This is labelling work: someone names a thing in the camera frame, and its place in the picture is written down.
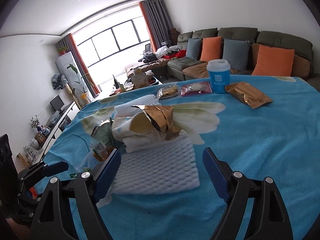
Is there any green clear plastic wrapper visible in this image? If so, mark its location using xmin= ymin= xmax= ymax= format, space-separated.
xmin=90 ymin=118 xmax=125 ymax=162

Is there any white tissue bag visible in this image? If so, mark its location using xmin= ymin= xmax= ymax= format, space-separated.
xmin=123 ymin=130 xmax=188 ymax=153

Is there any white polka dot paper cup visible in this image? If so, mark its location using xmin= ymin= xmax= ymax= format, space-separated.
xmin=111 ymin=112 xmax=159 ymax=141

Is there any white foam fruit net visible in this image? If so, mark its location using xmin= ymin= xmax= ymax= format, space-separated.
xmin=111 ymin=131 xmax=200 ymax=195

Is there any torn gold foil wrapper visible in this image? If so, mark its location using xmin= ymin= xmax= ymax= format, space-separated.
xmin=132 ymin=105 xmax=181 ymax=140

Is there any white black tv cabinet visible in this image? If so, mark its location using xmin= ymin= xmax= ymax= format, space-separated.
xmin=24 ymin=102 xmax=79 ymax=164

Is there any small black monitor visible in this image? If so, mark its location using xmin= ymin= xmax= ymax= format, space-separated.
xmin=50 ymin=95 xmax=64 ymax=112

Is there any tall green potted plant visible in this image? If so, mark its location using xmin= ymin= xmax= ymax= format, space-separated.
xmin=67 ymin=63 xmax=92 ymax=105

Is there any blue floral tablecloth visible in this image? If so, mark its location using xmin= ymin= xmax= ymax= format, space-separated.
xmin=44 ymin=75 xmax=319 ymax=239

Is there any covered standing fan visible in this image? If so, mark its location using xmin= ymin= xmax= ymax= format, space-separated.
xmin=51 ymin=74 xmax=68 ymax=90

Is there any white standing air conditioner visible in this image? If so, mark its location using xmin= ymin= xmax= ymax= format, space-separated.
xmin=55 ymin=52 xmax=85 ymax=106

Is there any cluttered coffee table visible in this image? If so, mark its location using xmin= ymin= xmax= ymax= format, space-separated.
xmin=109 ymin=70 xmax=162 ymax=96

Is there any left orange grey curtain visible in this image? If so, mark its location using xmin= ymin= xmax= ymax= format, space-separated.
xmin=55 ymin=33 xmax=100 ymax=98

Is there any orange grey curtain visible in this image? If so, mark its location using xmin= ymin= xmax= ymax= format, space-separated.
xmin=55 ymin=33 xmax=100 ymax=98
xmin=139 ymin=0 xmax=173 ymax=51

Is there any gold foil snack packet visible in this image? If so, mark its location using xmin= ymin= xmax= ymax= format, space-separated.
xmin=225 ymin=82 xmax=273 ymax=109

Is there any clear cracker packet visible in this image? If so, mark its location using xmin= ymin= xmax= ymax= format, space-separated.
xmin=156 ymin=85 xmax=181 ymax=100

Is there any pink snack packet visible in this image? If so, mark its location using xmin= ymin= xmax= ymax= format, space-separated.
xmin=180 ymin=82 xmax=212 ymax=96

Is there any orange cushion near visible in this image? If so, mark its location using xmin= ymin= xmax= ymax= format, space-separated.
xmin=252 ymin=44 xmax=295 ymax=76

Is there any orange cushion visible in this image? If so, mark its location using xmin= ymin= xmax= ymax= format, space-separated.
xmin=252 ymin=44 xmax=295 ymax=76
xmin=200 ymin=36 xmax=222 ymax=62

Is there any blue cup white lid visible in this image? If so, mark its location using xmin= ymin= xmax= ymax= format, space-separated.
xmin=207 ymin=59 xmax=231 ymax=94

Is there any green sectional sofa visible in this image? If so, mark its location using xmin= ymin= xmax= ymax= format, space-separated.
xmin=167 ymin=27 xmax=314 ymax=81

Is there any blue cushion near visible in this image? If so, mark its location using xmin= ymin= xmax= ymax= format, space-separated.
xmin=222 ymin=38 xmax=250 ymax=72

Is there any blue cushion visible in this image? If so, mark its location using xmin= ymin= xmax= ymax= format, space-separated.
xmin=185 ymin=38 xmax=201 ymax=60
xmin=222 ymin=38 xmax=250 ymax=72

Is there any orange cushion far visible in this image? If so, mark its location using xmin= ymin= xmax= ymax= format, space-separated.
xmin=200 ymin=36 xmax=222 ymax=62

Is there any blue cushion far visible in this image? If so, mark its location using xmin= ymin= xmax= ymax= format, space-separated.
xmin=185 ymin=38 xmax=201 ymax=60

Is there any right orange grey curtain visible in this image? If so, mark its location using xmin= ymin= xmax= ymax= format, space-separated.
xmin=139 ymin=0 xmax=173 ymax=51

